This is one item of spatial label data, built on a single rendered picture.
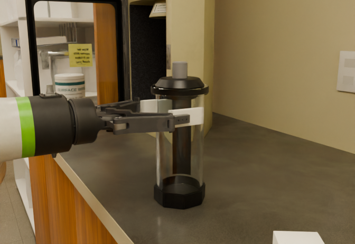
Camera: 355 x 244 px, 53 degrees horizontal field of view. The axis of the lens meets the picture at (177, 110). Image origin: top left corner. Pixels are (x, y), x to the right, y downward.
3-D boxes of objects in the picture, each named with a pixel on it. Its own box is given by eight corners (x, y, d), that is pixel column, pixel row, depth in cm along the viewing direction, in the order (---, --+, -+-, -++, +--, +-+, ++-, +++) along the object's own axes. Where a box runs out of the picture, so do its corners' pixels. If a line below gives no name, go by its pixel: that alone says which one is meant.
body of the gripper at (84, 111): (74, 103, 52) (131, 99, 57) (61, 95, 59) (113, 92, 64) (76, 151, 54) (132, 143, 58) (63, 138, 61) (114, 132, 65)
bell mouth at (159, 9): (185, 19, 125) (185, 3, 124) (215, 17, 110) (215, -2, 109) (139, 18, 116) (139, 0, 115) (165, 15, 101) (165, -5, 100)
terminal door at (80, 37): (125, 112, 128) (121, -4, 120) (34, 119, 116) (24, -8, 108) (124, 111, 129) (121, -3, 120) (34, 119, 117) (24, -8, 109)
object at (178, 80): (187, 92, 72) (188, 59, 71) (214, 98, 65) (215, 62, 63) (147, 95, 68) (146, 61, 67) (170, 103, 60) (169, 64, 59)
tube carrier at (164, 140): (188, 177, 77) (188, 80, 73) (217, 196, 68) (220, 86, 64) (143, 188, 72) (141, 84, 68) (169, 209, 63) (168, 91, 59)
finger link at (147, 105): (141, 115, 69) (139, 115, 70) (172, 112, 72) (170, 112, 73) (141, 101, 68) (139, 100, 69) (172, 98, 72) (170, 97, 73)
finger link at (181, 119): (160, 116, 58) (169, 119, 56) (186, 113, 61) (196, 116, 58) (160, 124, 58) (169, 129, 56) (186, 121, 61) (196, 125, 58)
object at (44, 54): (49, 69, 113) (48, 51, 112) (42, 69, 112) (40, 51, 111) (49, 68, 115) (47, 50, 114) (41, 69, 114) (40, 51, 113)
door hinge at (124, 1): (128, 109, 130) (124, -2, 122) (131, 111, 127) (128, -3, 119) (124, 110, 129) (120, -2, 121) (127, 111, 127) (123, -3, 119)
